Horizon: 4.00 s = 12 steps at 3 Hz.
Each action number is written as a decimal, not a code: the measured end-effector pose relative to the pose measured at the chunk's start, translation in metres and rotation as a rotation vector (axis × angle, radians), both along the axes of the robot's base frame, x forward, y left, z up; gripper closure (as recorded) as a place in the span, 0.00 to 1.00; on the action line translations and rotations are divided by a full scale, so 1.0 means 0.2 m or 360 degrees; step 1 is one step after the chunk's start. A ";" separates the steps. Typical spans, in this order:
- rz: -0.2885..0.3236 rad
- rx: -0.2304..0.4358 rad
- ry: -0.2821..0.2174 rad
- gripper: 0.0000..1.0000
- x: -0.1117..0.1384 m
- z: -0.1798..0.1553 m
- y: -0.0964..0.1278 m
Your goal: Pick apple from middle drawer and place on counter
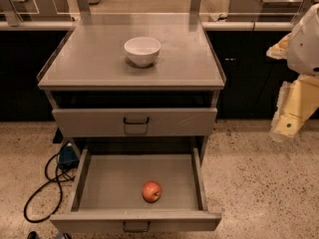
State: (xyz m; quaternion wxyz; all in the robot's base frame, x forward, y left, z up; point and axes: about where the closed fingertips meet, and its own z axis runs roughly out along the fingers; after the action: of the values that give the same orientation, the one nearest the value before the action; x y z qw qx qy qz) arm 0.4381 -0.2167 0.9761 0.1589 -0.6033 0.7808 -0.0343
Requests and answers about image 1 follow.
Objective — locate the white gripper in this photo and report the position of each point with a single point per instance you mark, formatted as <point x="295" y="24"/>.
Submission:
<point x="305" y="47"/>

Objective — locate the red apple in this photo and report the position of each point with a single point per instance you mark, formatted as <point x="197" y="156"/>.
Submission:
<point x="151" y="191"/>

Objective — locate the grey metal drawer cabinet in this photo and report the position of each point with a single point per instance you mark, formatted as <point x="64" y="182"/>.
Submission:
<point x="93" y="71"/>

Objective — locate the open grey middle drawer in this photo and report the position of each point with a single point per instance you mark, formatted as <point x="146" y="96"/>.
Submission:
<point x="108" y="192"/>

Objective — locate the closed grey top drawer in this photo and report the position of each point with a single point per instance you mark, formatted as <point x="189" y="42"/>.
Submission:
<point x="109" y="122"/>

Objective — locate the steel background table right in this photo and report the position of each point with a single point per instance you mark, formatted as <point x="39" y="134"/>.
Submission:
<point x="262" y="10"/>

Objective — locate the white ceramic bowl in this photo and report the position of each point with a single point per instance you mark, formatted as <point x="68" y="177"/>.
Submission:
<point x="142" y="51"/>

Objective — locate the blue power adapter box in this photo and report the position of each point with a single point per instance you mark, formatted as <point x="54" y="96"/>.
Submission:
<point x="67" y="157"/>

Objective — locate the grey background table left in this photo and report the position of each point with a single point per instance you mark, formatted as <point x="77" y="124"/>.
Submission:
<point x="43" y="10"/>

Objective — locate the far right metal post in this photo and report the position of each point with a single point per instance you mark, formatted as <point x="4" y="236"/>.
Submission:
<point x="303" y="8"/>

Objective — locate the right grey metal post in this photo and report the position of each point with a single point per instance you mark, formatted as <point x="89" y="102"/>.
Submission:
<point x="194" y="8"/>

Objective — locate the grey metal post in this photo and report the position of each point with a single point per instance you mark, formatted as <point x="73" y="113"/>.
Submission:
<point x="82" y="0"/>
<point x="194" y="8"/>

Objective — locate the black top drawer handle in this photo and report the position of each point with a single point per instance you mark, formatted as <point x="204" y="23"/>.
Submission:
<point x="136" y="121"/>

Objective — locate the black drawer handle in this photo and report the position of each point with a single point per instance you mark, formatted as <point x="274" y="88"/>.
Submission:
<point x="133" y="227"/>
<point x="136" y="121"/>

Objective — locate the black middle drawer handle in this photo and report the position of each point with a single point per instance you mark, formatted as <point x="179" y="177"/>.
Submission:
<point x="133" y="227"/>

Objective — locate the left grey metal post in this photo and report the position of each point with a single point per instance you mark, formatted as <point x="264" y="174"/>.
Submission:
<point x="82" y="0"/>

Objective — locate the far left metal post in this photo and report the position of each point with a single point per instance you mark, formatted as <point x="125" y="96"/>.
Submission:
<point x="11" y="15"/>

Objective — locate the white horizontal rail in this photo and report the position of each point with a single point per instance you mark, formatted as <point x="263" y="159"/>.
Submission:
<point x="208" y="26"/>

